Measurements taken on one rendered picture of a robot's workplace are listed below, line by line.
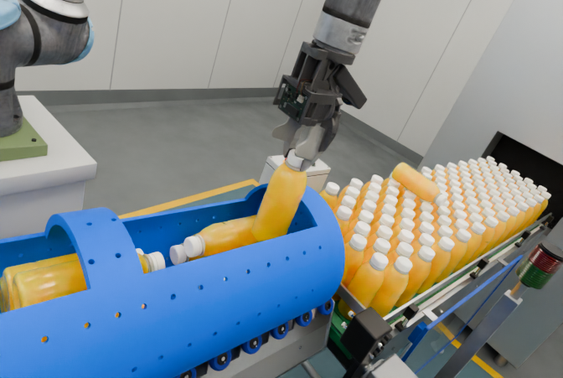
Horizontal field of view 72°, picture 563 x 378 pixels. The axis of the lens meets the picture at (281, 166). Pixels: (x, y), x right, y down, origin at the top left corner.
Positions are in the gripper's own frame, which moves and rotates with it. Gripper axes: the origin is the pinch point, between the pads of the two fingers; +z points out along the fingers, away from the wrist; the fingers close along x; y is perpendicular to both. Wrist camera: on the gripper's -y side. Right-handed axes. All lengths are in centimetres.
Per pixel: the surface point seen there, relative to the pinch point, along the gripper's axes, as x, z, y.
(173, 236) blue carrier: -13.2, 26.9, 12.2
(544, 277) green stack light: 38, 13, -54
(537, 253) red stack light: 34, 9, -54
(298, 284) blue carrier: 12.9, 18.1, 2.7
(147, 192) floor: -160, 133, -62
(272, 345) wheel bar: 11.2, 40.3, -1.9
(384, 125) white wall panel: -204, 107, -398
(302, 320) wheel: 10.9, 36.4, -9.2
